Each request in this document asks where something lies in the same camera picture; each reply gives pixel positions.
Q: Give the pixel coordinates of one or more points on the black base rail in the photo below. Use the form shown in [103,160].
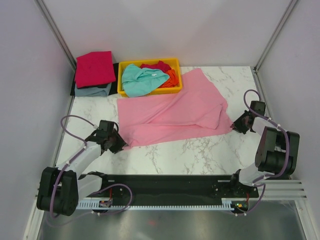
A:
[173,189]

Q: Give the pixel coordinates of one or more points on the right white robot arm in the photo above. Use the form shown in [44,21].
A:
[277,151]

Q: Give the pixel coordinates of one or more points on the yellow plastic bin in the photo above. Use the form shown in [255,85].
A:
[173,62]

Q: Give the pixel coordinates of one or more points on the folded crimson t shirt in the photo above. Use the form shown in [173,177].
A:
[94,69]

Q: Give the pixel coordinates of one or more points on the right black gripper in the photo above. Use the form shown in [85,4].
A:
[236,125]

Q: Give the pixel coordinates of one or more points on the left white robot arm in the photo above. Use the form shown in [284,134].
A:
[63,186]

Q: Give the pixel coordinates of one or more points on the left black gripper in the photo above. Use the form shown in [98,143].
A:
[120,143]

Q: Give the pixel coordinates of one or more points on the folded grey blue t shirt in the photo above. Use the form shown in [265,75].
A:
[93,91]

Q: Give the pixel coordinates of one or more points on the white slotted cable duct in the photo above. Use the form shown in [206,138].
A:
[100,204]

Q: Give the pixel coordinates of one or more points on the dark red t shirt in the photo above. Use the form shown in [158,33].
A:
[160,65]

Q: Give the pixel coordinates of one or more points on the orange t shirt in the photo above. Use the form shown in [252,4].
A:
[173,80]

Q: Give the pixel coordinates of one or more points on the aluminium frame post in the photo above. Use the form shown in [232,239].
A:
[56,32]
[275,34]

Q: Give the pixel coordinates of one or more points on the teal t shirt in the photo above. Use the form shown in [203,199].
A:
[137,82]

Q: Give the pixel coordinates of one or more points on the pink t shirt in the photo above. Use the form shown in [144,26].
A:
[198,110]

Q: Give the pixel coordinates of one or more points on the right aluminium frame post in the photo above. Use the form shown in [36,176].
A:
[275,34]

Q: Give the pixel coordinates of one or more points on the left aluminium frame post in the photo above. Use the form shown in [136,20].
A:
[56,32]

